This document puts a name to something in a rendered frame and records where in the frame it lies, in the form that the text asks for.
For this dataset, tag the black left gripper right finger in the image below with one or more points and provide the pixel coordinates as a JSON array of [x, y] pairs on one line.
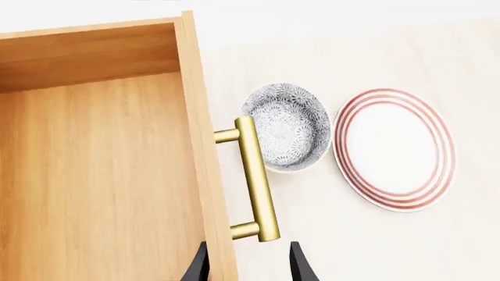
[[300, 265]]

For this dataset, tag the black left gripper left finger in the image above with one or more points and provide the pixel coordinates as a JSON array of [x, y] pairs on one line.
[[200, 263]]

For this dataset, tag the wooden drawer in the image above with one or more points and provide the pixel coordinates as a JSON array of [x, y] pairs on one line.
[[101, 164]]

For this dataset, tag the grey patterned bowl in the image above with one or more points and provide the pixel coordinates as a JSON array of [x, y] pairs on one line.
[[291, 131]]

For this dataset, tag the white plate with red rings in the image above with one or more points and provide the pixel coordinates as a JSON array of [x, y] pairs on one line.
[[392, 150]]

